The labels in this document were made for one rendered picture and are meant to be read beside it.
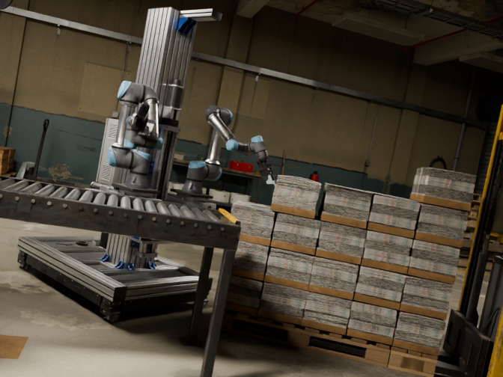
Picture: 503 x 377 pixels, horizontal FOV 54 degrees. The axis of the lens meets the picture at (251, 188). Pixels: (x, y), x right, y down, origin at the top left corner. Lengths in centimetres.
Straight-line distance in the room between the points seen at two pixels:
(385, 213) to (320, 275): 56
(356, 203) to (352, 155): 758
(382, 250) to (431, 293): 40
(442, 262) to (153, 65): 228
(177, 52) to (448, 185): 199
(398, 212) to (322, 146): 732
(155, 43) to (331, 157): 740
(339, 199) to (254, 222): 56
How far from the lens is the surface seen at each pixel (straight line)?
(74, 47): 978
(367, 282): 322
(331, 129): 1048
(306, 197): 311
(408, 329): 334
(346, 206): 314
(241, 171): 907
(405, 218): 320
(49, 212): 231
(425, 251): 325
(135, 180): 317
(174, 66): 351
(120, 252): 355
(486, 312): 390
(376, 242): 319
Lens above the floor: 112
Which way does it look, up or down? 3 degrees down
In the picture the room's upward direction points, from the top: 11 degrees clockwise
